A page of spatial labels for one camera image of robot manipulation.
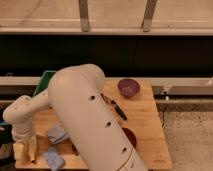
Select yellow banana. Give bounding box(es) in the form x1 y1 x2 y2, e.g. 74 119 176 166
27 138 38 164

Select red orange bowl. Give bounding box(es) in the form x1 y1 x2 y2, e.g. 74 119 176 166
122 127 137 147

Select black cable right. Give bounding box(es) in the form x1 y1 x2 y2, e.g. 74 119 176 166
160 99 169 129

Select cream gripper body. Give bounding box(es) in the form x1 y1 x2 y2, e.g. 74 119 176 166
12 127 34 143

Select purple bowl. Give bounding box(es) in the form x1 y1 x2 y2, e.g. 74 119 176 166
118 78 140 98

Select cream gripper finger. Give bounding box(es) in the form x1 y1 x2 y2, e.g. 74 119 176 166
13 142 27 161
27 134 38 160

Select blue folded cloth upper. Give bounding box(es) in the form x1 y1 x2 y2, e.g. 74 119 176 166
46 124 69 144

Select black handled peeler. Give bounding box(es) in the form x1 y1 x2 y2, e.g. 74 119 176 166
101 93 128 121

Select bunch of red grapes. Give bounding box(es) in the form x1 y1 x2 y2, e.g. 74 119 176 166
72 144 79 156

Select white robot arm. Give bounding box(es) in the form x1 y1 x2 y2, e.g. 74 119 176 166
3 64 148 171

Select blue sponge cloth lower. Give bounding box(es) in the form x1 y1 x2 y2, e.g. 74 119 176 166
42 147 64 171

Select green plastic tray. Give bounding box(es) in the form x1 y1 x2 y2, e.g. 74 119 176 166
33 70 55 96

